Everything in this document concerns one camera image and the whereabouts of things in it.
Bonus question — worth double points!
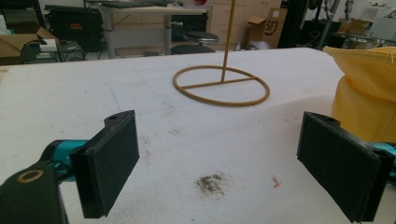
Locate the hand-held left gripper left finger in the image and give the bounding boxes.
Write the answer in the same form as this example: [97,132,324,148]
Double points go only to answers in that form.
[69,109,140,219]

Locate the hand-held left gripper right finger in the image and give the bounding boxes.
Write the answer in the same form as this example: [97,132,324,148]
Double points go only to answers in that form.
[296,111,396,224]

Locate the yellow cloth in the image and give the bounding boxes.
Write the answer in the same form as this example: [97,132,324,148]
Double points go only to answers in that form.
[322,46,396,144]

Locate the black equipment case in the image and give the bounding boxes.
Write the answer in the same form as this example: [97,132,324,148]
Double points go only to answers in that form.
[44,4,105,53]

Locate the metal stand pole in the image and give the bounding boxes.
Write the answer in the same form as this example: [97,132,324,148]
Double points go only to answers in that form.
[316,0,342,50]

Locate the beige height-adjustable desk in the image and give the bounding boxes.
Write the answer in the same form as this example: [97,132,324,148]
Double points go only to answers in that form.
[100,2,210,59]

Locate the open cardboard box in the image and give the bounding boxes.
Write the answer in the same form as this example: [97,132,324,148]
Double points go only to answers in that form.
[0,25,59,66]

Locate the black round stool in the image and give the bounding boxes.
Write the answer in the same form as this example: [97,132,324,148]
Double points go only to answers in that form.
[170,31,220,56]

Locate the brown cardboard box with logo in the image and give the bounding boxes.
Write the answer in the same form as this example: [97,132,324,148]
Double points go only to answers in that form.
[247,7,289,50]

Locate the gold metal ring-base stand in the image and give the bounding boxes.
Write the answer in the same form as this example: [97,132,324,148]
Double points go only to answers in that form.
[172,0,271,107]

